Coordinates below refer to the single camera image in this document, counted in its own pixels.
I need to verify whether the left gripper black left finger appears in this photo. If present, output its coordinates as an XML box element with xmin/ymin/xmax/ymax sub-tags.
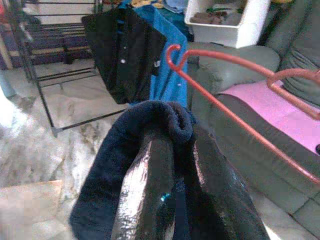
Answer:
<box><xmin>111</xmin><ymin>137</ymin><xmax>176</xmax><ymax>240</ymax></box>

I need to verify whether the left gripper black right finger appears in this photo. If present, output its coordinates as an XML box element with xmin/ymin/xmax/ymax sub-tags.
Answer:
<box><xmin>184</xmin><ymin>132</ymin><xmax>272</xmax><ymax>240</ymax></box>

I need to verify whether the dark navy garment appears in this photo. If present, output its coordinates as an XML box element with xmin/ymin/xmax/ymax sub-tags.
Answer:
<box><xmin>69</xmin><ymin>99</ymin><xmax>198</xmax><ymax>240</ymax></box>

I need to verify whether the pink clothes hanger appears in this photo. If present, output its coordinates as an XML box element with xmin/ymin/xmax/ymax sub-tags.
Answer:
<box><xmin>266</xmin><ymin>68</ymin><xmax>320</xmax><ymax>121</ymax></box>
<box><xmin>166</xmin><ymin>44</ymin><xmax>320</xmax><ymax>186</ymax></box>

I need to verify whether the pink mat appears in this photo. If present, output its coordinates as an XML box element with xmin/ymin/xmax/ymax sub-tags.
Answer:
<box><xmin>219</xmin><ymin>79</ymin><xmax>320</xmax><ymax>157</ymax></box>

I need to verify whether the black metal drying rack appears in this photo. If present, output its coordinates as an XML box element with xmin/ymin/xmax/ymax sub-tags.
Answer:
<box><xmin>0</xmin><ymin>0</ymin><xmax>131</xmax><ymax>138</ymax></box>

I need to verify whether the bright blue shirt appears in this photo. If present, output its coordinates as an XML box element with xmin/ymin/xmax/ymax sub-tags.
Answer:
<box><xmin>119</xmin><ymin>4</ymin><xmax>190</xmax><ymax>108</ymax></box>

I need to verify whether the grey green sofa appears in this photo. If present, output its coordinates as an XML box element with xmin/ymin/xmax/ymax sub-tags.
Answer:
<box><xmin>187</xmin><ymin>0</ymin><xmax>320</xmax><ymax>231</ymax></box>

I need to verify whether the black button shirt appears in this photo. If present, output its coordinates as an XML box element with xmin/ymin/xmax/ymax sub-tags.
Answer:
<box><xmin>82</xmin><ymin>6</ymin><xmax>168</xmax><ymax>105</ymax></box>

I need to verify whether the white plastic storage bin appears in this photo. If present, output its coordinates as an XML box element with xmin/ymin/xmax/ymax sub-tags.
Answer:
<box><xmin>184</xmin><ymin>0</ymin><xmax>271</xmax><ymax>49</ymax></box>

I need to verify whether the purple sofa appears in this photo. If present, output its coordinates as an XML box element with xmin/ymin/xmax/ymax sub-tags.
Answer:
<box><xmin>0</xmin><ymin>22</ymin><xmax>96</xmax><ymax>71</ymax></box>

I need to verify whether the light blue cloth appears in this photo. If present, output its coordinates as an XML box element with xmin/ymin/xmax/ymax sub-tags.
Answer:
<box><xmin>163</xmin><ymin>0</ymin><xmax>187</xmax><ymax>13</ymax></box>

